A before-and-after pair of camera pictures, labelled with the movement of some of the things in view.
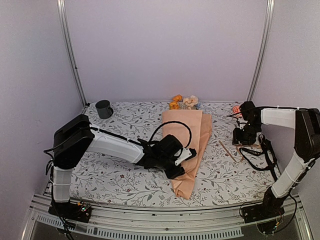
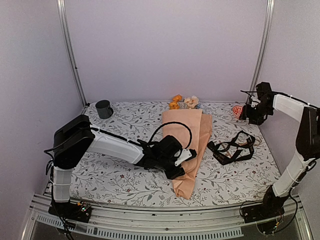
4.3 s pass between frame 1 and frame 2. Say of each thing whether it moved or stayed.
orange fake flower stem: stayed
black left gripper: stayed
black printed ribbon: moved
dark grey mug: stayed
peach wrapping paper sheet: stayed
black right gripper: moved
